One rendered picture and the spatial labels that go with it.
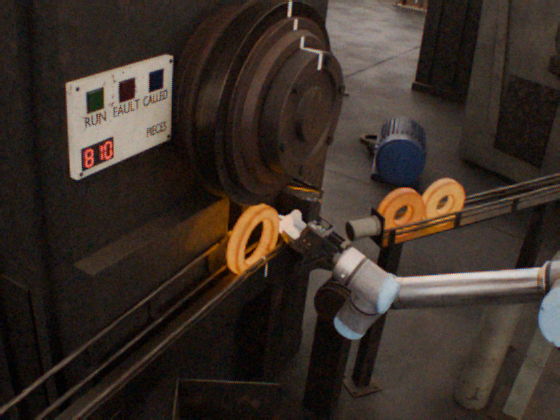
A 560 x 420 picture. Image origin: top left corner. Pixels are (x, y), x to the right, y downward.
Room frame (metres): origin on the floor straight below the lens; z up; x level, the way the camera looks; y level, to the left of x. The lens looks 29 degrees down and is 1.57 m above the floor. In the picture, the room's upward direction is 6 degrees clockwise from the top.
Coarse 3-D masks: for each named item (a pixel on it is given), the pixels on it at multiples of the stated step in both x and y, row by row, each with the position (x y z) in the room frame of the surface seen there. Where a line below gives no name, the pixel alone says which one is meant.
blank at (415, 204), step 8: (392, 192) 1.63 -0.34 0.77; (400, 192) 1.62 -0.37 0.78; (408, 192) 1.63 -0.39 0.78; (416, 192) 1.65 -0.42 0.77; (384, 200) 1.62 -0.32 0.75; (392, 200) 1.60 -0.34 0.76; (400, 200) 1.61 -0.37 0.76; (408, 200) 1.63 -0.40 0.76; (416, 200) 1.64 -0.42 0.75; (384, 208) 1.60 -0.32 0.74; (392, 208) 1.60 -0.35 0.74; (408, 208) 1.66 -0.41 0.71; (416, 208) 1.64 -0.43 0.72; (424, 208) 1.65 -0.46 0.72; (384, 216) 1.59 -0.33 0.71; (392, 216) 1.61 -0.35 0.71; (408, 216) 1.65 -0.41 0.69; (416, 216) 1.64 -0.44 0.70; (392, 224) 1.61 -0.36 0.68; (400, 224) 1.62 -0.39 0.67
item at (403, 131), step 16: (384, 128) 3.48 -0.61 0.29; (400, 128) 3.42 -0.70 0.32; (416, 128) 3.45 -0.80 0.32; (384, 144) 3.24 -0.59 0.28; (400, 144) 3.20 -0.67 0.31; (416, 144) 3.22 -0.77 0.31; (384, 160) 3.21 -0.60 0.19; (400, 160) 3.20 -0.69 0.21; (416, 160) 3.18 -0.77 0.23; (384, 176) 3.21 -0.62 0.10; (400, 176) 3.20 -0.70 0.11; (416, 176) 3.19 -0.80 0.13
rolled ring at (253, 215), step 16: (256, 208) 1.32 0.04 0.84; (272, 208) 1.36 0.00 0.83; (240, 224) 1.28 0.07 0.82; (256, 224) 1.30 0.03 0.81; (272, 224) 1.37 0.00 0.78; (240, 240) 1.25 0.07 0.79; (272, 240) 1.37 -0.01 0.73; (240, 256) 1.25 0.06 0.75; (256, 256) 1.34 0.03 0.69; (240, 272) 1.26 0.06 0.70
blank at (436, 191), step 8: (432, 184) 1.69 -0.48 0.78; (440, 184) 1.68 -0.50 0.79; (448, 184) 1.69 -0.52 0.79; (456, 184) 1.70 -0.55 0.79; (432, 192) 1.67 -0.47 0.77; (440, 192) 1.67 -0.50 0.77; (448, 192) 1.69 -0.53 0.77; (456, 192) 1.70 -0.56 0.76; (424, 200) 1.67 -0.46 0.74; (432, 200) 1.66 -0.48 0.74; (448, 200) 1.73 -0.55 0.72; (456, 200) 1.71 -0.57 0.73; (432, 208) 1.67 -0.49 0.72; (440, 208) 1.72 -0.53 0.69; (448, 208) 1.71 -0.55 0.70; (456, 208) 1.71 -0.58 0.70; (424, 216) 1.66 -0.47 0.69; (432, 216) 1.67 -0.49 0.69; (440, 224) 1.69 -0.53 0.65
